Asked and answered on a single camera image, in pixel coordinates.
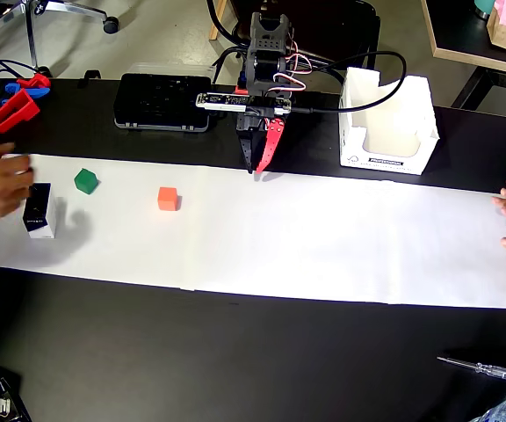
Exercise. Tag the small red printed part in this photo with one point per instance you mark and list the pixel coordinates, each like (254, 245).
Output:
(40, 81)

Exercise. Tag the black chair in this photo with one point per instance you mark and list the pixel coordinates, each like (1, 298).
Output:
(332, 26)

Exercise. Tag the black table with wood edge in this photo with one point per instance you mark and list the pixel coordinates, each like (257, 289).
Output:
(455, 31)

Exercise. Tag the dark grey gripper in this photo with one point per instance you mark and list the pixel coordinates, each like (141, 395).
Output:
(250, 128)

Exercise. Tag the black white product box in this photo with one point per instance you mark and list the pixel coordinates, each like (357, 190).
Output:
(42, 220)

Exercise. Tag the teal cup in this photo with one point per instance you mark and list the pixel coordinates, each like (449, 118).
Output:
(483, 4)

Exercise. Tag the wooden leg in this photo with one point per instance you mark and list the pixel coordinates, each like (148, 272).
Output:
(215, 22)

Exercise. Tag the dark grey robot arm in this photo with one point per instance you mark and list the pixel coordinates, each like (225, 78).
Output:
(270, 44)

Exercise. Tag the clear bar camera board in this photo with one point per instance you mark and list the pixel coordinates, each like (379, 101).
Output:
(218, 100)

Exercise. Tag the white paper strip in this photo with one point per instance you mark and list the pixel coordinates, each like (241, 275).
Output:
(279, 242)

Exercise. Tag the green cube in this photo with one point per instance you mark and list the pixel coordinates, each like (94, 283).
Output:
(86, 181)

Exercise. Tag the blue printed part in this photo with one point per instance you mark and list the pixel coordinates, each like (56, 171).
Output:
(38, 92)

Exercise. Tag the black table clamp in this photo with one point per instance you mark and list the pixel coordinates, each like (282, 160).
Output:
(90, 74)

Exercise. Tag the white cardboard box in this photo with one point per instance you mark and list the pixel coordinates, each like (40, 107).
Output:
(385, 165)

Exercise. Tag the chrome office chair base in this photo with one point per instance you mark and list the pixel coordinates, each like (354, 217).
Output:
(32, 39)

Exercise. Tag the orange cube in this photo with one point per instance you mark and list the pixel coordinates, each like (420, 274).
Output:
(167, 198)

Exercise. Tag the large red printed part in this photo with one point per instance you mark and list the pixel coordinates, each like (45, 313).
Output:
(24, 105)

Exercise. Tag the black plastic case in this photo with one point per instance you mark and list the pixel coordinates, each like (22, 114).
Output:
(161, 101)

